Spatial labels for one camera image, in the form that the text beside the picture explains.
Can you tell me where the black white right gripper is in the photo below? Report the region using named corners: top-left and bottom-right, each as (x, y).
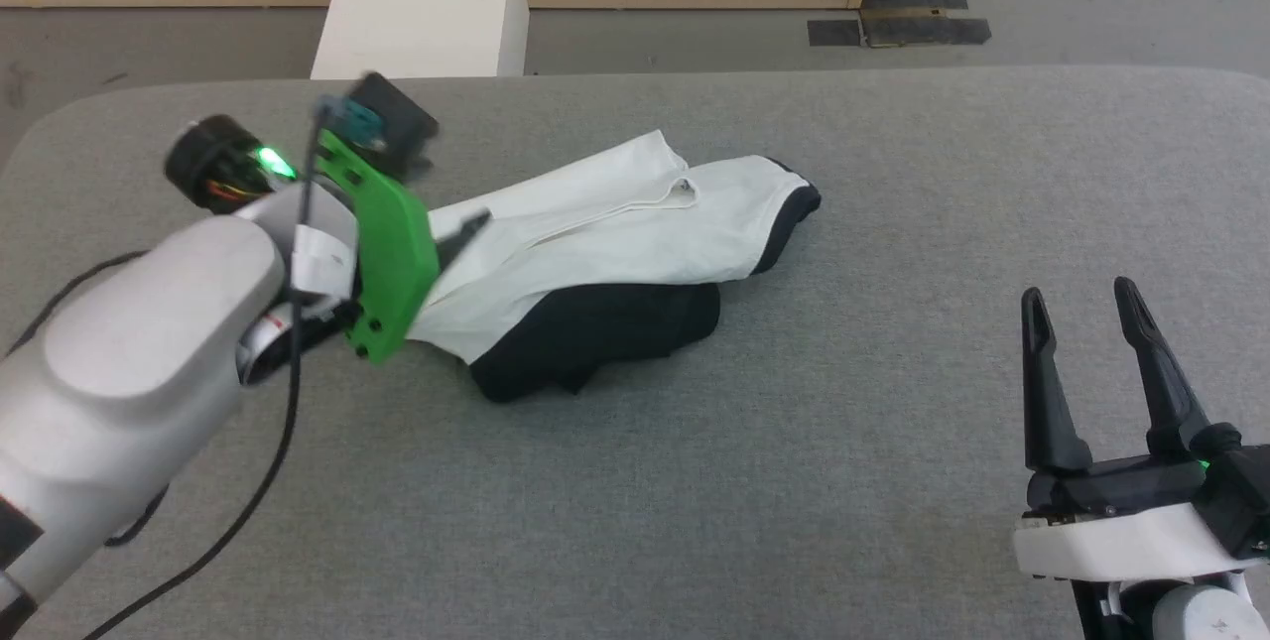
top-left (1012, 276), bottom-right (1270, 583)

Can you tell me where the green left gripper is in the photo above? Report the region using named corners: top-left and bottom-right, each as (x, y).
top-left (317, 128), bottom-right (493, 365)

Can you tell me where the white and black garment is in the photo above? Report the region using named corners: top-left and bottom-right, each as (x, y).
top-left (402, 129), bottom-right (823, 405)

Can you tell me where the grey fabric table pad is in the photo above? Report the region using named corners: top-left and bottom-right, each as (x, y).
top-left (0, 64), bottom-right (1270, 640)

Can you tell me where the long black floor tape patch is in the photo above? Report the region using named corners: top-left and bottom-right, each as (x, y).
top-left (866, 16), bottom-right (992, 49)

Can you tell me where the small black floor tape patch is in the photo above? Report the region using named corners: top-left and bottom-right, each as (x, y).
top-left (807, 19), bottom-right (863, 49)

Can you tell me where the white box pedestal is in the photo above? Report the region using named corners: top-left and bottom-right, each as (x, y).
top-left (311, 0), bottom-right (530, 80)

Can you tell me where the thin black cable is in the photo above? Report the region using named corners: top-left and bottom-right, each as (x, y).
top-left (84, 99), bottom-right (333, 640)
top-left (5, 251), bottom-right (150, 358)

